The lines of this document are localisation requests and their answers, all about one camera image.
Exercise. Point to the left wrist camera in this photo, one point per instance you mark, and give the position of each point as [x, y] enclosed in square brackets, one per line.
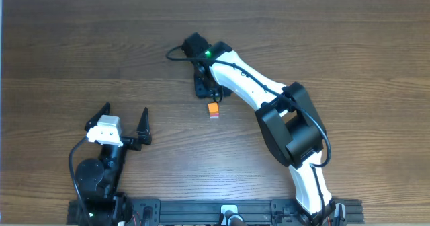
[105, 130]

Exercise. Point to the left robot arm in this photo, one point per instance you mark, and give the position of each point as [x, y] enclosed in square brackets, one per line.
[89, 175]

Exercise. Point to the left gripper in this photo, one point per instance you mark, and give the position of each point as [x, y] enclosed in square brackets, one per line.
[131, 143]

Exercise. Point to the orange cube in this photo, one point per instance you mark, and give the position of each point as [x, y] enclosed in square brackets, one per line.
[213, 108]

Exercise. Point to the mounting rail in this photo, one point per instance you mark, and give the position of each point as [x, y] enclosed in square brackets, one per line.
[195, 211]

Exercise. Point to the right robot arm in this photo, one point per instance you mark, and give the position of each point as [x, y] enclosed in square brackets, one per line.
[300, 185]

